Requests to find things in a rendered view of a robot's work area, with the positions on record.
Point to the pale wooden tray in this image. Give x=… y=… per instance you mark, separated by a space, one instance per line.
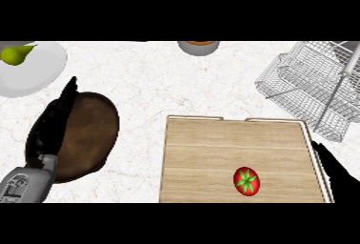
x=240 y=158

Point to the green pear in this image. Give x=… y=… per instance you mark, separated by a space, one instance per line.
x=16 y=54

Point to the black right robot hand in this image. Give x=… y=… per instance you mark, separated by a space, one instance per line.
x=340 y=178

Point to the white round plate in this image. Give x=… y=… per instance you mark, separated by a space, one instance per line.
x=33 y=71

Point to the brown oval wooden board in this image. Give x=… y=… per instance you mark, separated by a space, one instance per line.
x=89 y=136

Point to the red tomato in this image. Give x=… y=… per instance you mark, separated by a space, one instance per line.
x=247 y=181

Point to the grey cup with brown contents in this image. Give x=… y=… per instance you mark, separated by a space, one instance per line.
x=199 y=48

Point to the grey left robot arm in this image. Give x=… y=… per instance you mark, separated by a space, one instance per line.
x=25 y=184

